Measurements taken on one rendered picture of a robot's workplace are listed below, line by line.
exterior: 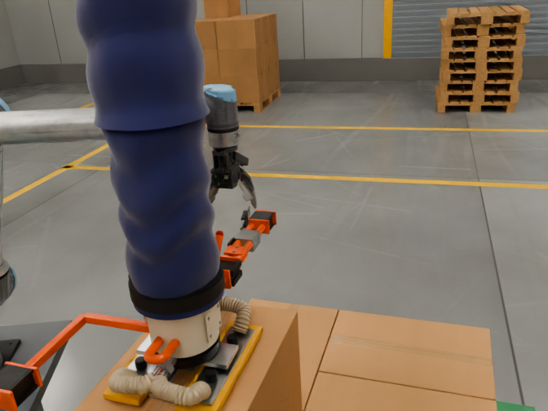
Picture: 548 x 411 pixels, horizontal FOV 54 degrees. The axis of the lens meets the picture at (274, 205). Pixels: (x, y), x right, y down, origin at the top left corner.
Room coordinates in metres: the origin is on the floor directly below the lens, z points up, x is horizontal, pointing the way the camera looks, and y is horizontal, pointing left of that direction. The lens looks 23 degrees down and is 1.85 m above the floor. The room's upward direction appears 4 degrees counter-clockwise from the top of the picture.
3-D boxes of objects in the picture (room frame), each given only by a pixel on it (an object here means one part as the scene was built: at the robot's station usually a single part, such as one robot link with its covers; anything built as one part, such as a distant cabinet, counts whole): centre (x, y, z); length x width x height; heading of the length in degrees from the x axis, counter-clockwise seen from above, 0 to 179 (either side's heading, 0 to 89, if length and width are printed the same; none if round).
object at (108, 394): (1.14, 0.33, 0.98); 0.34 x 0.10 x 0.05; 161
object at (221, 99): (1.48, 0.13, 1.53); 0.10 x 0.09 x 0.12; 86
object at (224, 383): (1.08, 0.15, 0.98); 0.34 x 0.10 x 0.05; 161
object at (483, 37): (7.79, -3.04, 0.65); 1.29 x 1.10 x 1.30; 163
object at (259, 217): (1.68, 0.04, 1.08); 0.08 x 0.07 x 0.05; 161
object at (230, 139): (1.48, 0.13, 1.44); 0.10 x 0.09 x 0.05; 70
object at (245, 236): (1.55, 0.09, 1.07); 0.07 x 0.07 x 0.04; 71
